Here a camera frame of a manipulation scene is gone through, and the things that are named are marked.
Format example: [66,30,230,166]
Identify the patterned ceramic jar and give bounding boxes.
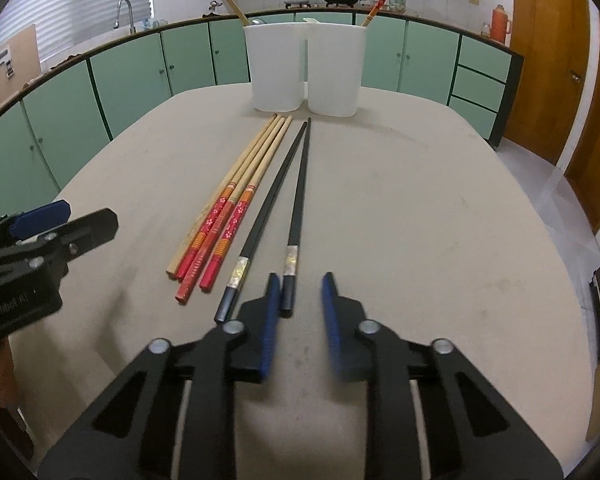
[388,0,406,14]

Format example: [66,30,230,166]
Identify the chrome kitchen faucet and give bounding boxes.
[112,0,138,36]

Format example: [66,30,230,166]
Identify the orange thermos flask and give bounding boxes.
[490,4,512,44]

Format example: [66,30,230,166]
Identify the green lower kitchen cabinets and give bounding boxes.
[0,14,524,217]

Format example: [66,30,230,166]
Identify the white double utensil holder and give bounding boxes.
[244,21,366,118]

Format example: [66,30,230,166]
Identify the person's left hand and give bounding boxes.
[0,338,19,411]

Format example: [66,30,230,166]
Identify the black chopstick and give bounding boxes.
[278,117,312,318]
[214,120,309,324]

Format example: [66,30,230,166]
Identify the brown cardboard board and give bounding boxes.
[0,25,42,107]

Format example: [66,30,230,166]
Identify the small glass jar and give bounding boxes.
[481,23,491,38]

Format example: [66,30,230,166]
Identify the wooden door left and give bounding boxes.
[505,0,590,164]

